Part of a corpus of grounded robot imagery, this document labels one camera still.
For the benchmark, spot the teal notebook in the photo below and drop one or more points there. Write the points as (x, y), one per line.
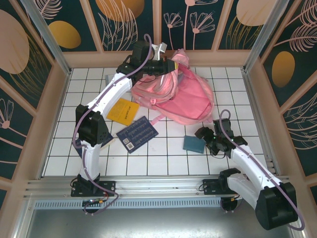
(192, 143)

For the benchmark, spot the pink backpack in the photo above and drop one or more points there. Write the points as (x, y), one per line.
(188, 99)

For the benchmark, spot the silver grey notebook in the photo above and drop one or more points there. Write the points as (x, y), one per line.
(110, 79)

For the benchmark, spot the yellow book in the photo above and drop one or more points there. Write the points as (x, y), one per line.
(123, 111)

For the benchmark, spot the navy book with white print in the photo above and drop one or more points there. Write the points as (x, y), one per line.
(137, 134)

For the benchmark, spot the thick navy book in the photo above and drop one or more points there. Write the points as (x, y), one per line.
(110, 142)

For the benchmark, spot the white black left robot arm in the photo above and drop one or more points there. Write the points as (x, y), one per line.
(111, 91)

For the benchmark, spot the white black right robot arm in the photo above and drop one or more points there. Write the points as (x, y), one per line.
(250, 161)

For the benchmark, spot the yellow power connector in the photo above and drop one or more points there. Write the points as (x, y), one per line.
(99, 202)
(234, 198)

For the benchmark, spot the grey metal panel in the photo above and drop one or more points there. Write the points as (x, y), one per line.
(158, 223)

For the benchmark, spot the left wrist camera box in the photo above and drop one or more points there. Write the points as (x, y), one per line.
(159, 50)

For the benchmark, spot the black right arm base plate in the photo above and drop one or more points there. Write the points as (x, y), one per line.
(210, 187)

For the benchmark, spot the aluminium side rail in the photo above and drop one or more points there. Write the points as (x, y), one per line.
(252, 99)
(56, 124)

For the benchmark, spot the aluminium mounting rail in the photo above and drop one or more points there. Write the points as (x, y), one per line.
(158, 184)

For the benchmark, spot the aluminium corner post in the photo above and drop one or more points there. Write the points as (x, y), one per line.
(48, 34)
(264, 34)

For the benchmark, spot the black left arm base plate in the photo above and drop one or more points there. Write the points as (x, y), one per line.
(106, 188)

